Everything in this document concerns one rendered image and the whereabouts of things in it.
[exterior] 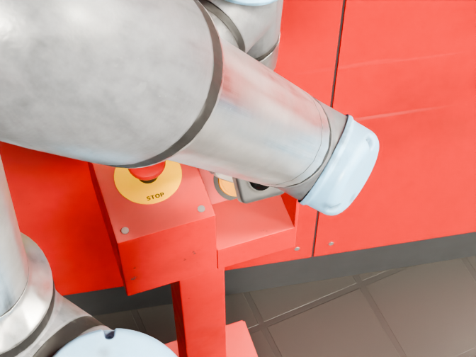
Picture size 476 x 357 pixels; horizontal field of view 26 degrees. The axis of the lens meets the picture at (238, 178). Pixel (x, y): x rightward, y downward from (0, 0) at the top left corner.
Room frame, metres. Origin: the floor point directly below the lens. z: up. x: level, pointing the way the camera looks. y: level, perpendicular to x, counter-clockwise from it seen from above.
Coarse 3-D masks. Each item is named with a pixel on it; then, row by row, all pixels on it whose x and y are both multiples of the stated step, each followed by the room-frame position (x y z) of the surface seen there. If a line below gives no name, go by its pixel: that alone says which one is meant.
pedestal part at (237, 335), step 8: (232, 328) 0.73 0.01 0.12; (240, 328) 0.73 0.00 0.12; (232, 336) 0.71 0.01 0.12; (240, 336) 0.71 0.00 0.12; (248, 336) 0.71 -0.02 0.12; (168, 344) 0.70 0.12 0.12; (176, 344) 0.70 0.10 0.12; (232, 344) 0.70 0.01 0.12; (240, 344) 0.70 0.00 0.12; (248, 344) 0.70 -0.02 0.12; (176, 352) 0.69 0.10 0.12; (232, 352) 0.69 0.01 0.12; (240, 352) 0.69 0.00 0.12; (248, 352) 0.69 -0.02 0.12
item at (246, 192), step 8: (240, 184) 0.53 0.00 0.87; (248, 184) 0.54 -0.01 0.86; (256, 184) 0.53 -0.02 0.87; (240, 192) 0.53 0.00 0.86; (248, 192) 0.53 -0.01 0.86; (256, 192) 0.53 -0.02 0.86; (264, 192) 0.53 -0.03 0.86; (272, 192) 0.53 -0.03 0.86; (280, 192) 0.53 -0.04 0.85; (240, 200) 0.53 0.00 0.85; (248, 200) 0.52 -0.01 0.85; (256, 200) 0.53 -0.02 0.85
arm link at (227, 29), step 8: (200, 0) 0.58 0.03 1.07; (208, 8) 0.57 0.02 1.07; (216, 8) 0.57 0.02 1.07; (216, 16) 0.56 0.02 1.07; (224, 16) 0.57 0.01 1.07; (216, 24) 0.56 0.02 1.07; (224, 24) 0.56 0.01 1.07; (232, 24) 0.56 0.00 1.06; (224, 32) 0.55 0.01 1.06; (232, 32) 0.56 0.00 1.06; (232, 40) 0.55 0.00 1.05; (240, 40) 0.56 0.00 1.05; (240, 48) 0.55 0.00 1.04
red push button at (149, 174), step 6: (162, 162) 0.60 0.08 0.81; (132, 168) 0.59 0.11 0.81; (138, 168) 0.59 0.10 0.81; (144, 168) 0.59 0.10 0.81; (150, 168) 0.59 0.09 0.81; (156, 168) 0.59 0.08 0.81; (162, 168) 0.59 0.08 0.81; (132, 174) 0.59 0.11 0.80; (138, 174) 0.58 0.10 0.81; (144, 174) 0.58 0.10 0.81; (150, 174) 0.58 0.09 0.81; (156, 174) 0.59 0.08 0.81; (144, 180) 0.58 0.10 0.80; (150, 180) 0.59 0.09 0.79
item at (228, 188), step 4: (220, 180) 0.63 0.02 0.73; (220, 184) 0.63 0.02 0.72; (224, 184) 0.62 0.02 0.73; (228, 184) 0.63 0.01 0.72; (232, 184) 0.63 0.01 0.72; (220, 188) 0.63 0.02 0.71; (224, 188) 0.62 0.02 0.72; (228, 188) 0.62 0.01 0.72; (232, 188) 0.62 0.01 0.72; (224, 192) 0.62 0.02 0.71; (228, 192) 0.62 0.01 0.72; (232, 192) 0.62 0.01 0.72
